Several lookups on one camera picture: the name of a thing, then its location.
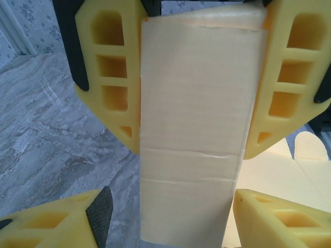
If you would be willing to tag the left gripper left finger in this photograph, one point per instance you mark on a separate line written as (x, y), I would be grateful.
(51, 227)

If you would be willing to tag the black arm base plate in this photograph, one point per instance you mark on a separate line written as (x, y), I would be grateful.
(322, 126)

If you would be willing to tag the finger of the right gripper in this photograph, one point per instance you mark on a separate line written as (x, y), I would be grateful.
(133, 77)
(269, 90)

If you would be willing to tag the aluminium frame post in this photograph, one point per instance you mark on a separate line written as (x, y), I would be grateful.
(13, 25)

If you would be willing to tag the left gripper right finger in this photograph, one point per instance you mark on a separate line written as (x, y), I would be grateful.
(284, 227)

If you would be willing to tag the aluminium mounting rail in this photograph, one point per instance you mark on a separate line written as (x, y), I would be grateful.
(324, 136)

